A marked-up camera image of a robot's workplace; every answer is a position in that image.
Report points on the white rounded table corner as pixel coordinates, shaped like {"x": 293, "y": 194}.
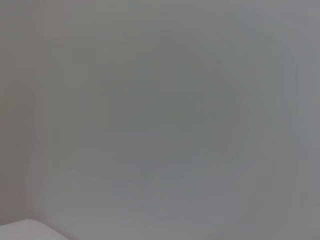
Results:
{"x": 22, "y": 231}

